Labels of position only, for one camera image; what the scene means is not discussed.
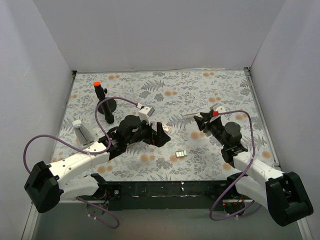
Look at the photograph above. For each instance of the clear conical flask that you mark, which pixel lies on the clear conical flask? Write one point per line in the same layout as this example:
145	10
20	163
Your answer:
85	134

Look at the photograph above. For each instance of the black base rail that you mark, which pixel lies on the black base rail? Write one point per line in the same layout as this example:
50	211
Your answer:
158	195

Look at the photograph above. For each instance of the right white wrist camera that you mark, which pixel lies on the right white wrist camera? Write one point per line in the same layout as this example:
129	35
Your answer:
215	111

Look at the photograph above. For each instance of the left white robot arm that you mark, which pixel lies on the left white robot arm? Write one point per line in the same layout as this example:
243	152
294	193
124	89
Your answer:
47	184

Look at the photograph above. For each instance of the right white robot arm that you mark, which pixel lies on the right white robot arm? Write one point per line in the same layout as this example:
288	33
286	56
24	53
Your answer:
282	194

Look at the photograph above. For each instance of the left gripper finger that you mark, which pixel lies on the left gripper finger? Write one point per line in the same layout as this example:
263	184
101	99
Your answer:
159	128
159	140

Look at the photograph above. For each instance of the black stand orange cap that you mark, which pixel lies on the black stand orange cap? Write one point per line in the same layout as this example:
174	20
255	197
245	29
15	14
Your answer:
107	107

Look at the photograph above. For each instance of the floral table mat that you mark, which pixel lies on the floral table mat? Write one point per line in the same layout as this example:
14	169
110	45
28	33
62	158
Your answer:
173	95

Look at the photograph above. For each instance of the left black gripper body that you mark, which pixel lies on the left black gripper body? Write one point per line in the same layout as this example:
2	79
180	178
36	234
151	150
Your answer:
154	133

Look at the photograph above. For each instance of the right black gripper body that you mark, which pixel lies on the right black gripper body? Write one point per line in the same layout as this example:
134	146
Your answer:
206	122

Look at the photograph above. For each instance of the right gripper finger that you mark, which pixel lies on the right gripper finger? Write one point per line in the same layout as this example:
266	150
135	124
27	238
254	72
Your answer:
200	123
206	115

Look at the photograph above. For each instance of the grey staple strips block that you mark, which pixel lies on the grey staple strips block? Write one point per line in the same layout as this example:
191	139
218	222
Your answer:
181	153

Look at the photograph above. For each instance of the small staple box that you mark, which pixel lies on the small staple box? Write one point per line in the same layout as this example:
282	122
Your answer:
166	128

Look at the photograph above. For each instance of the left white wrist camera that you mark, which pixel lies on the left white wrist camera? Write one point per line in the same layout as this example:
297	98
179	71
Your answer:
145	114

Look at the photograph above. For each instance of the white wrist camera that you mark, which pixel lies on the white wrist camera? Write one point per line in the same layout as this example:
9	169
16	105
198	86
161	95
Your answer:
215	111
145	114

